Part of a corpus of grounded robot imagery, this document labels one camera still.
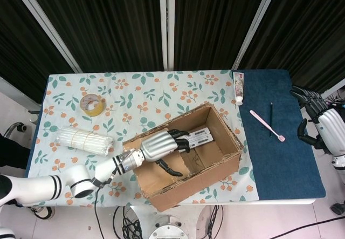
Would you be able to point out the blue cloth mat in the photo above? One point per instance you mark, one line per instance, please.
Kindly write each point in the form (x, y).
(280, 163)

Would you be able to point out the white frame post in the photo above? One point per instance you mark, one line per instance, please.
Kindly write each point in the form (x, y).
(48, 26)
(167, 23)
(256, 23)

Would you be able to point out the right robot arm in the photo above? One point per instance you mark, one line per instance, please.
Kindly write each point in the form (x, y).
(340, 166)

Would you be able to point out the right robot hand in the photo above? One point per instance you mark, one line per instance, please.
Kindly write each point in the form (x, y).
(332, 128)

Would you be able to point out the brown cardboard box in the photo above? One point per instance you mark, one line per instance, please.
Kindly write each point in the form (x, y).
(205, 179)

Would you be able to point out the black and white sneaker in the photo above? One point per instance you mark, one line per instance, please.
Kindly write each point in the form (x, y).
(41, 212)

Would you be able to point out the floral leaf print tablecloth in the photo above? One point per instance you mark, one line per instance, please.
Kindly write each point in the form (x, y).
(151, 93)

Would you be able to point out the bundle of white straws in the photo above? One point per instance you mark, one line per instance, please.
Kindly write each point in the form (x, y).
(83, 141)

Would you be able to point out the grey chair base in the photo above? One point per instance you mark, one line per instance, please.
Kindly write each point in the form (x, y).
(14, 129)

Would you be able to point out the pink toothbrush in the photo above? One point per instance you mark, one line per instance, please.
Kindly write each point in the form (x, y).
(266, 127)

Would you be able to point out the grey round robot base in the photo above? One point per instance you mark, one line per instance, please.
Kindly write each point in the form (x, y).
(171, 229)

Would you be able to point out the white flat pack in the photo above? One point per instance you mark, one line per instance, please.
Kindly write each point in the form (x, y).
(202, 141)
(199, 132)

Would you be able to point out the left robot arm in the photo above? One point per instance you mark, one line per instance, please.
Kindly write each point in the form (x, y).
(35, 189)

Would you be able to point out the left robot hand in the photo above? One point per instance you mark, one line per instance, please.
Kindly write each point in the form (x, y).
(159, 147)

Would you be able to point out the yellow packing tape roll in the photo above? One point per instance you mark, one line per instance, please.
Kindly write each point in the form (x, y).
(93, 109)

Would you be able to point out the floral toothpaste tube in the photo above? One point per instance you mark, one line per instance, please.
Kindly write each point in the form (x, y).
(238, 86)

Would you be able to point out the black trousers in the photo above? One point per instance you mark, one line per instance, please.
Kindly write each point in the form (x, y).
(12, 150)

